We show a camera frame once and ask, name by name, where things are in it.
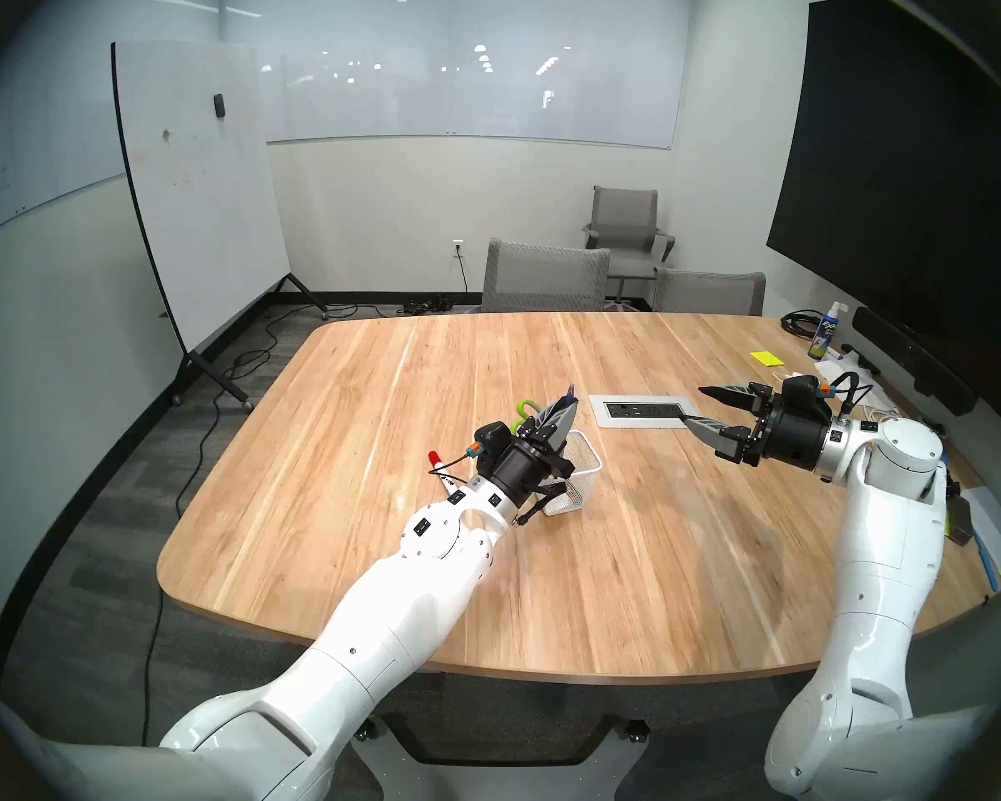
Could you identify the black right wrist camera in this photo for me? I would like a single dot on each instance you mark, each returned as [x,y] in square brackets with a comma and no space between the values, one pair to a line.
[801,389]

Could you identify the large black wall screen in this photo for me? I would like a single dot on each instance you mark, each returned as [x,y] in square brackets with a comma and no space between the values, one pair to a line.
[901,182]

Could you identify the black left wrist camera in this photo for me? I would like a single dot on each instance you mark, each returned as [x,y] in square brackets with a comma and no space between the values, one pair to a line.
[492,438]

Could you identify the wall whiteboard with blue writing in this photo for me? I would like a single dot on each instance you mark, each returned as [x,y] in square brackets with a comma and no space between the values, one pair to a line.
[50,123]

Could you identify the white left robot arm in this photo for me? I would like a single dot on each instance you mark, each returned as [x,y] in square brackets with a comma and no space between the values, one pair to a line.
[367,641]

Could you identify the silver table power outlet panel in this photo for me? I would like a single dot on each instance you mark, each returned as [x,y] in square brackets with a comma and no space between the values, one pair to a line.
[599,411]

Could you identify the blue stick tool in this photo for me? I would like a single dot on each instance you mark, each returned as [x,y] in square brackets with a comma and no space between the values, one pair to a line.
[986,561]

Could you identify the wide glass wall whiteboard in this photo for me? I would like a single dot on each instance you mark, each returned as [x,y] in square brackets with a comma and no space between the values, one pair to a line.
[467,73]

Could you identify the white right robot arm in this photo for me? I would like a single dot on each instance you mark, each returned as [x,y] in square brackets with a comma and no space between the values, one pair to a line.
[884,557]

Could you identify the red capped whiteboard marker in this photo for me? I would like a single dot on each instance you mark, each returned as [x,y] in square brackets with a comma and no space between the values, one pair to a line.
[435,457]

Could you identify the black video sound bar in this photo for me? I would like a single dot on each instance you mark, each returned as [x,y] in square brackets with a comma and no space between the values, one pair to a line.
[913,360]

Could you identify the white paper sheet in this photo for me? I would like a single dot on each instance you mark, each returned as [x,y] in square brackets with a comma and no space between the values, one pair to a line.
[997,532]

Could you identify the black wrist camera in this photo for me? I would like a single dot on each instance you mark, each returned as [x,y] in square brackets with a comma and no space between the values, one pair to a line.
[492,438]
[801,389]

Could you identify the yellow and black pad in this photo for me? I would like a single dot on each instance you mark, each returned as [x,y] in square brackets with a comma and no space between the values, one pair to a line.
[962,524]

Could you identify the grey mesh office chair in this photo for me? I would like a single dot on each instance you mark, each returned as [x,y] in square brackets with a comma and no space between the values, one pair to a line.
[546,278]
[709,294]

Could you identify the white power adapter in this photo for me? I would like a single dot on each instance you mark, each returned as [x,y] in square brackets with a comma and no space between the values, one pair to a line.
[797,376]

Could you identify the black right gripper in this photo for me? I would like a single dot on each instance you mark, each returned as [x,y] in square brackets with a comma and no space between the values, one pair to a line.
[792,436]

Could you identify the whiteboard cleaner spray bottle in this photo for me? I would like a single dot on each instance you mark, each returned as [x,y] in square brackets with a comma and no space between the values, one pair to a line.
[824,336]

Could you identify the white mesh pen holder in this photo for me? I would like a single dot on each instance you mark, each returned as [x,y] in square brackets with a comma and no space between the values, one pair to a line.
[586,461]

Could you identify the yellow sticky note pad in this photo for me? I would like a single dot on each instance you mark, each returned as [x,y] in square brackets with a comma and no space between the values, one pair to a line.
[767,358]

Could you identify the small black bottle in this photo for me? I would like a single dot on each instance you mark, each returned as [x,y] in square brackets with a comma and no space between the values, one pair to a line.
[953,484]

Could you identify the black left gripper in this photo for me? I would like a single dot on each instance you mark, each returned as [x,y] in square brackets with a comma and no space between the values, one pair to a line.
[530,470]

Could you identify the grey office chair with armrests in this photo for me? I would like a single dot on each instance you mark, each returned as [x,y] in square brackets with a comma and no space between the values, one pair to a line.
[626,211]

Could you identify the rolling white whiteboard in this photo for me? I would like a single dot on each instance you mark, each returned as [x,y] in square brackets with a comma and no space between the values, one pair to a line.
[200,182]

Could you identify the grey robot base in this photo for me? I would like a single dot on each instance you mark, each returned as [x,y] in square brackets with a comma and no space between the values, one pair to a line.
[500,778]

